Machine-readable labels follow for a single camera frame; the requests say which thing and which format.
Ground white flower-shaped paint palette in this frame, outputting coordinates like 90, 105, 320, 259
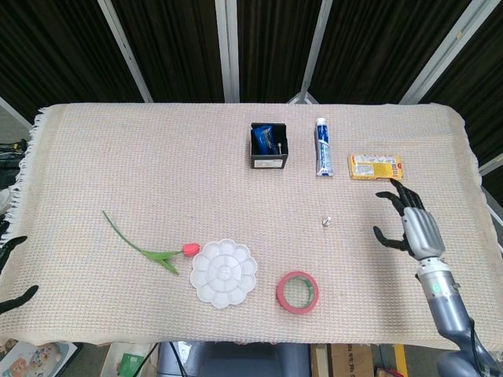
189, 238, 259, 309

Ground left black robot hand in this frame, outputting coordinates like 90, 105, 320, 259
0, 219, 39, 315

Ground green packet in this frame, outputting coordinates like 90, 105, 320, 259
116, 352, 149, 377

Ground blue white toothpaste tube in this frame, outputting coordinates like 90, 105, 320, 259
314, 117, 335, 178

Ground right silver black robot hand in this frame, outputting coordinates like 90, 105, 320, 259
373, 179, 447, 262

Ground white frame bar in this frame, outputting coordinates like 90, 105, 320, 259
478, 153, 503, 176
0, 96, 33, 130

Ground black open cardboard box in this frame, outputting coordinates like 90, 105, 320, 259
249, 122, 291, 170

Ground artificial red tulip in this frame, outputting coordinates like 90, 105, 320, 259
101, 210, 202, 276

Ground brown cardboard box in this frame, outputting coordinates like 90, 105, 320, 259
310, 343, 374, 377

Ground white frame post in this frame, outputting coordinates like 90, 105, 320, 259
97, 0, 154, 104
288, 0, 335, 105
398, 0, 492, 105
215, 0, 240, 103

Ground black floor cable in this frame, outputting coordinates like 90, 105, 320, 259
167, 341, 188, 377

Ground colourful printed box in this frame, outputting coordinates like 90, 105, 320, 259
0, 339, 79, 377

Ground beige woven tablecloth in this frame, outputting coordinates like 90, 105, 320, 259
0, 102, 493, 350

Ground yellow flat packet box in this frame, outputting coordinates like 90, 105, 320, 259
347, 153, 405, 181

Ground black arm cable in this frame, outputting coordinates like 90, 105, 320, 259
466, 318, 497, 372

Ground red tape roll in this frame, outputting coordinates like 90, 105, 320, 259
275, 270, 320, 315

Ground blue plastic packet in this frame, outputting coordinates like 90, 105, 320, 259
253, 125, 278, 155

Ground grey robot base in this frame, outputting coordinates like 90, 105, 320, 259
156, 341, 311, 377

